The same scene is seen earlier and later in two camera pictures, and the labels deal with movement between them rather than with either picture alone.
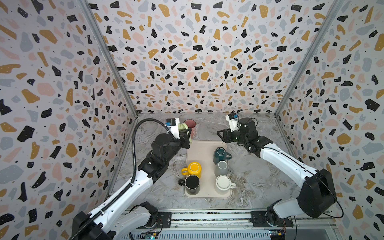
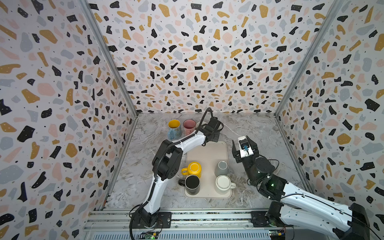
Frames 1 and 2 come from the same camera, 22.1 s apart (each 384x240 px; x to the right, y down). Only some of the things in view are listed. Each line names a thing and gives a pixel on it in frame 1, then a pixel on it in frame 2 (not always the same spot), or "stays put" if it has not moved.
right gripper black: x=226 y=133 -> x=237 y=152
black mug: x=192 y=183 stays put
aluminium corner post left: x=87 y=7 stays put
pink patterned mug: x=191 y=124 stays put
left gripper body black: x=175 y=145 -> x=215 y=137
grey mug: x=221 y=168 stays put
